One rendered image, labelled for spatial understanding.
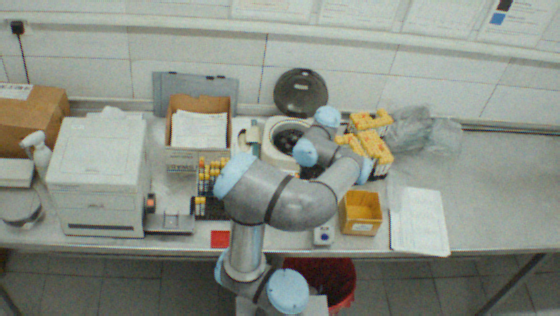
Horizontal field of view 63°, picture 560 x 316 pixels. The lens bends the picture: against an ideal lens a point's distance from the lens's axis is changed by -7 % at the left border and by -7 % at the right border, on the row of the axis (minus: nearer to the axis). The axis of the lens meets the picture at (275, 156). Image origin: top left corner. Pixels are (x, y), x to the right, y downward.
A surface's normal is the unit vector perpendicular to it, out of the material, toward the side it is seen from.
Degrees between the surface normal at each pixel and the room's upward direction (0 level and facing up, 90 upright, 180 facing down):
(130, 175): 0
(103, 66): 90
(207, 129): 2
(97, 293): 0
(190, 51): 90
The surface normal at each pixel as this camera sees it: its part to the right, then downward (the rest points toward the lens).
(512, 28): 0.10, 0.79
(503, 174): 0.13, -0.66
